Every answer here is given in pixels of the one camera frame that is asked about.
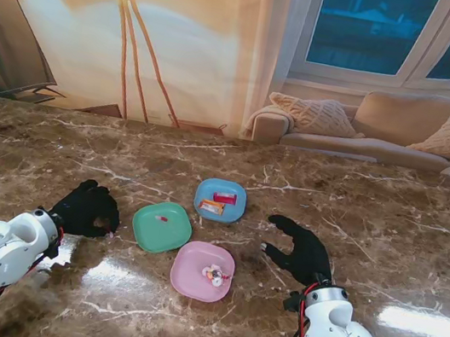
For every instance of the beige sofa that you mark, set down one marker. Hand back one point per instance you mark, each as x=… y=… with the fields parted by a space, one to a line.
x=410 y=117

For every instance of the blue square plastic dish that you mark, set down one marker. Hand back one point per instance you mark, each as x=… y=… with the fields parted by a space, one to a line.
x=232 y=215

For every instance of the pink square plastic dish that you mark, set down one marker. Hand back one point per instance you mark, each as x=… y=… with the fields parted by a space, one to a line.
x=195 y=267

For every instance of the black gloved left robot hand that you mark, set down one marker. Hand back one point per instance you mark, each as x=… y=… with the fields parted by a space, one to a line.
x=86 y=210

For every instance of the orange candy bar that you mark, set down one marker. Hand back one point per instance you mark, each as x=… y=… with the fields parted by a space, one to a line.
x=212 y=207

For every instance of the pink candy bar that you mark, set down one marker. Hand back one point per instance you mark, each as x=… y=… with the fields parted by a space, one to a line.
x=224 y=198

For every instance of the dark flat screen television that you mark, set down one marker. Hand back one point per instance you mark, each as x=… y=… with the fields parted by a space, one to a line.
x=1 y=31

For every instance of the sheer cream curtain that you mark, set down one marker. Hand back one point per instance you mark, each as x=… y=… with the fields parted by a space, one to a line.
x=269 y=33

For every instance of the small red white candy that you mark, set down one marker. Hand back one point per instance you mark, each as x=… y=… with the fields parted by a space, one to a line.
x=110 y=234
x=164 y=219

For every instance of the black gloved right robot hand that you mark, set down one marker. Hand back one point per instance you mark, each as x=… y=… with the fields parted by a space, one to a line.
x=311 y=258

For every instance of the pink bow candy cluster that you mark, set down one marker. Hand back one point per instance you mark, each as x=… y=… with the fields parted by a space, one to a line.
x=216 y=275

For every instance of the green square plastic dish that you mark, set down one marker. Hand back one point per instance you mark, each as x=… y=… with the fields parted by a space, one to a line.
x=159 y=235

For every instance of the white framed window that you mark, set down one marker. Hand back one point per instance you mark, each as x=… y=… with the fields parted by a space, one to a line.
x=361 y=27

